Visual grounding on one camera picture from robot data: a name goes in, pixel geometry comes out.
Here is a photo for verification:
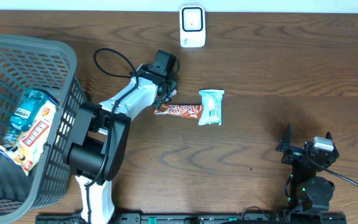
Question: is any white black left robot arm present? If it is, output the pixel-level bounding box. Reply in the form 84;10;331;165
63;50;180;223

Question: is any grey plastic mesh basket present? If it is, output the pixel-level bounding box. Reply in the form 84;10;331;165
0;34;86;223

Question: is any white barcode scanner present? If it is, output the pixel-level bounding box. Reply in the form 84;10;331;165
179;5;206;48

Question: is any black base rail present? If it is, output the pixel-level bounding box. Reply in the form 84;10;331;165
35;212;347;224

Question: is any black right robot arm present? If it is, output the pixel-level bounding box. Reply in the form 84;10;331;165
276;124;339;220

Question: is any red Top chocolate bar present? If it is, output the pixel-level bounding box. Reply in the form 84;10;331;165
154;103;204;119

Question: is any light teal snack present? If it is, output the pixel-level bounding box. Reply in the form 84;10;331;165
198;89;225;126

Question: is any cream snack bag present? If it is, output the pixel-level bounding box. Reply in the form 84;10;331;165
0;98;56;176

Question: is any teal mouthwash bottle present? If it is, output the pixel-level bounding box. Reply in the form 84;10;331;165
2;89;48;151

